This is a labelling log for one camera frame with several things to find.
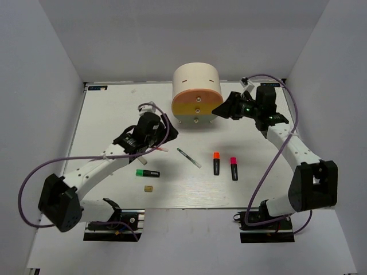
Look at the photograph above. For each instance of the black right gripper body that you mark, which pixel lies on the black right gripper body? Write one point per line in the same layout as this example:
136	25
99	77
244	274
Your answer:
247	109

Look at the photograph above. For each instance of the green gel pen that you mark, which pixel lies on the green gel pen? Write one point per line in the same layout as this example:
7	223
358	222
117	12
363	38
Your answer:
189	158

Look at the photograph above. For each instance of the grey white eraser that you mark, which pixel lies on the grey white eraser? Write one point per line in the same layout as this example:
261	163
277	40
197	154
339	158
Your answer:
142	160

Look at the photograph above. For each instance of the cream round drawer container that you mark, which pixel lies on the cream round drawer container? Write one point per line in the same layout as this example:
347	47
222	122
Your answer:
196	93

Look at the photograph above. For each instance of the blue right corner label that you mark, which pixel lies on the blue right corner label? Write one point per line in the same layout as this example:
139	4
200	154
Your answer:
270	84

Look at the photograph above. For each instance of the pink highlighter marker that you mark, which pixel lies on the pink highlighter marker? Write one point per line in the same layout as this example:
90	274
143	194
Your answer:
234	169

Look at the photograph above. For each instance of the red gel pen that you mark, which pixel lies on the red gel pen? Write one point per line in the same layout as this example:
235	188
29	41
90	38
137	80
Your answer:
161	149

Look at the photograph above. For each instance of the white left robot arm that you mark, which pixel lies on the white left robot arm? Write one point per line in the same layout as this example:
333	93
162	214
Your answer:
62	198

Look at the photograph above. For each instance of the green highlighter marker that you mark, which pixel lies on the green highlighter marker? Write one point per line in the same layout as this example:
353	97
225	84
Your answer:
147	173

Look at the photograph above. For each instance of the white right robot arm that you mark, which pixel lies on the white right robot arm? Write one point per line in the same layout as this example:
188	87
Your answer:
314	183

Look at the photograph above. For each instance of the blue left corner label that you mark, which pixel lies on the blue left corner label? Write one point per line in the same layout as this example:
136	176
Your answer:
97	88

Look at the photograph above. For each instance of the small tan eraser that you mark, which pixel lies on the small tan eraser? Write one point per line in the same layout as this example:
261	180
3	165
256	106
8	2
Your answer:
148	189

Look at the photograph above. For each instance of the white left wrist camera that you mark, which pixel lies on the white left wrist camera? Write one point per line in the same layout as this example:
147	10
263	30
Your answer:
149	107

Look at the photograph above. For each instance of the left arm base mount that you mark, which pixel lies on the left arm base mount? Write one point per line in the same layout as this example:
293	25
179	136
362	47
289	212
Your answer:
127	227

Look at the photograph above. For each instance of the orange highlighter marker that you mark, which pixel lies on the orange highlighter marker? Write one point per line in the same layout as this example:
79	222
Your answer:
216	163

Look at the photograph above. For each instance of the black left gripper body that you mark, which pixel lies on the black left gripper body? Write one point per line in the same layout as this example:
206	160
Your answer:
154	140

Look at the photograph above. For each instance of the blue corner label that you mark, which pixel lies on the blue corner label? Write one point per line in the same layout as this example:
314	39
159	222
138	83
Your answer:
270	84
97	88

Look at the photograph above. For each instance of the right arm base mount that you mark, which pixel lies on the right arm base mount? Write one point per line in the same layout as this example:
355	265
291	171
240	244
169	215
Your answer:
278	232

